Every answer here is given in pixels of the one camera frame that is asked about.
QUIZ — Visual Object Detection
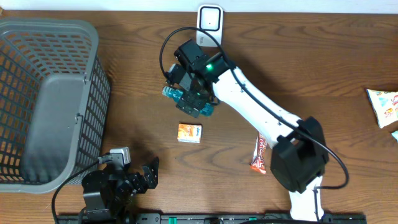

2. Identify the blue mouthwash bottle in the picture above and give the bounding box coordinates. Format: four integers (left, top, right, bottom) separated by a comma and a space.
162, 86, 214, 116

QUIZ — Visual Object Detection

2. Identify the small orange box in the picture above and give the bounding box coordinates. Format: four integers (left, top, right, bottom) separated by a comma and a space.
177, 124, 203, 143

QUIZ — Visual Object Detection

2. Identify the red-brown snack bar wrapper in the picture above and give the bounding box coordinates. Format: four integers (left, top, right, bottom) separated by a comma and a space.
250, 133, 267, 174

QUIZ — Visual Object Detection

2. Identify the yellow snack bag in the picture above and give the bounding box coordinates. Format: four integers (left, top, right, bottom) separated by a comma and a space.
366, 89, 398, 128

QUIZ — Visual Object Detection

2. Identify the teal white small packet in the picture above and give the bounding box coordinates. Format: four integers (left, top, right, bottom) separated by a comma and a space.
391, 131, 398, 141

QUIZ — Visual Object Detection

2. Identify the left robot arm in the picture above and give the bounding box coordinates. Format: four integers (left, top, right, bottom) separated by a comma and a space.
79, 147, 160, 223

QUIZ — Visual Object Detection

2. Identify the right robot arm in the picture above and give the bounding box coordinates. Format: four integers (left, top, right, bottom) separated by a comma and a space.
163, 40, 329, 221

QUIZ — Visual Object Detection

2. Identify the white barcode scanner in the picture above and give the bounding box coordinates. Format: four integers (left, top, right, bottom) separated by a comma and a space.
197, 4, 224, 47

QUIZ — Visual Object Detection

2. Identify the grey plastic shopping basket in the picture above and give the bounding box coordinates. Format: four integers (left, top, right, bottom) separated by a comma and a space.
1, 18, 111, 194

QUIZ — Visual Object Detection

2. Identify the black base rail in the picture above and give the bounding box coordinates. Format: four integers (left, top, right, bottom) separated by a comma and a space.
55, 212, 368, 224

